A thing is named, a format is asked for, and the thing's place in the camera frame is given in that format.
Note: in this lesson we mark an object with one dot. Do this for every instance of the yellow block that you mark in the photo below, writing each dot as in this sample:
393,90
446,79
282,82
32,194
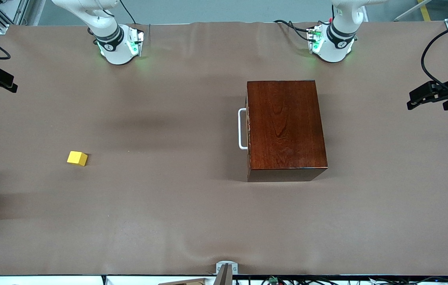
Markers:
77,158

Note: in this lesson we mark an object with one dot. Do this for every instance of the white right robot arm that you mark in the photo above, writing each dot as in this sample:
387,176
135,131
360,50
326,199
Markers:
117,51

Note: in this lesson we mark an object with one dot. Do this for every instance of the dark brown wooden cabinet box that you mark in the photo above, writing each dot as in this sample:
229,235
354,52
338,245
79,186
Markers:
287,126

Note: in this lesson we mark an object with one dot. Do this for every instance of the brown table mat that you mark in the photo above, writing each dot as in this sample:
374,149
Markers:
168,217

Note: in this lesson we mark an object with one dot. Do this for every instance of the light wooden strip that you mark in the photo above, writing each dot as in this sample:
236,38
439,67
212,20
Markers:
188,282

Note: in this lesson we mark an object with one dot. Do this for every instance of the grey metal camera bracket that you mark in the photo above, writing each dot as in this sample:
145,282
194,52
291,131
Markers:
224,273

